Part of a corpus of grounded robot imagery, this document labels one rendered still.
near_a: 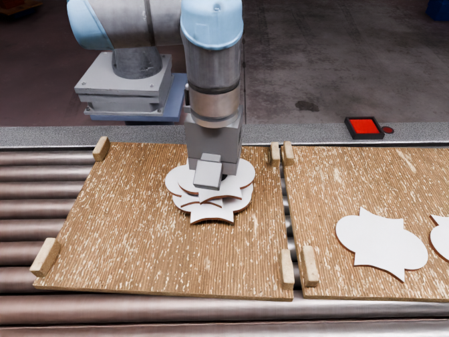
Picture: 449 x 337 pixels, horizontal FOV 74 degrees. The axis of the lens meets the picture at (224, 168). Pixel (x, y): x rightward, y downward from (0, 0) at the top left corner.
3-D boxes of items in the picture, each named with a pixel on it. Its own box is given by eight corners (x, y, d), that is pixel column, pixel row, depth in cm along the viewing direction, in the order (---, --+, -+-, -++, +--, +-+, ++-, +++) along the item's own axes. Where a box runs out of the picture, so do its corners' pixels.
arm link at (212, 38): (234, -18, 39) (252, 3, 33) (232, 63, 47) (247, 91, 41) (174, -14, 38) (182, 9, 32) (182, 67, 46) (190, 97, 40)
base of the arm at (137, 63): (125, 55, 100) (118, 23, 93) (168, 59, 98) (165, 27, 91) (104, 76, 89) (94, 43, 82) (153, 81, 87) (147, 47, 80)
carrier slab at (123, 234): (107, 146, 73) (105, 141, 72) (276, 152, 71) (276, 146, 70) (36, 289, 48) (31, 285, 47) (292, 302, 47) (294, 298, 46)
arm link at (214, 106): (236, 97, 40) (177, 91, 41) (234, 124, 43) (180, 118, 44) (243, 70, 45) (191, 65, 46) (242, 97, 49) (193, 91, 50)
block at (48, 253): (52, 245, 52) (45, 237, 50) (63, 245, 52) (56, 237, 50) (35, 278, 48) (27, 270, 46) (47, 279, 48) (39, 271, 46)
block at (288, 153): (281, 148, 70) (282, 139, 68) (289, 148, 70) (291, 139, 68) (284, 166, 66) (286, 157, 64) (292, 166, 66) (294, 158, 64)
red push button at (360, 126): (347, 123, 80) (349, 119, 79) (369, 123, 80) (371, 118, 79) (355, 138, 76) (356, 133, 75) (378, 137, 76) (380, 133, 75)
